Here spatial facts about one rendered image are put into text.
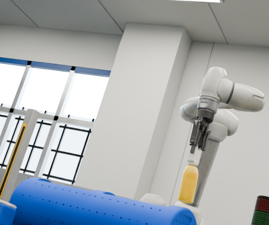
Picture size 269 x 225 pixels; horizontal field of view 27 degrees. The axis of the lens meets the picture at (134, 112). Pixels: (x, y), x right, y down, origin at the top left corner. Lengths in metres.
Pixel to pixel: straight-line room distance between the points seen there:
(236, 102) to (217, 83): 0.12
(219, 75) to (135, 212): 0.70
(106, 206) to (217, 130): 0.86
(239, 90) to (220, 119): 0.55
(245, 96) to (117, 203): 0.72
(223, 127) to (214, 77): 0.59
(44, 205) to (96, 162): 2.93
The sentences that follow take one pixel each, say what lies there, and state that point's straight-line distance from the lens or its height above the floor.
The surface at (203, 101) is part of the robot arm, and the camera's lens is 2.44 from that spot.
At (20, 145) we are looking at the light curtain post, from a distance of 3.48.
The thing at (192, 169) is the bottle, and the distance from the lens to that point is 2.37.
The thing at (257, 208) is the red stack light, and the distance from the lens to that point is 1.83.
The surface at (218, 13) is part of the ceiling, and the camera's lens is 5.35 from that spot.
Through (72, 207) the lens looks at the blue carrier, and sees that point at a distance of 2.50.
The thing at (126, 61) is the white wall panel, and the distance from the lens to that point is 5.80.
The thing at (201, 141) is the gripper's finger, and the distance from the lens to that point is 2.45.
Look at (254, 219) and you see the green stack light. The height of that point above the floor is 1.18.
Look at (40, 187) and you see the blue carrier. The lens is 2.69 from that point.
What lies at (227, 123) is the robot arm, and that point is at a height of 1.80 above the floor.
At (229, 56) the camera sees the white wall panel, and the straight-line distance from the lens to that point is 5.80.
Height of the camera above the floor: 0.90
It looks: 16 degrees up
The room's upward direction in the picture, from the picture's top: 17 degrees clockwise
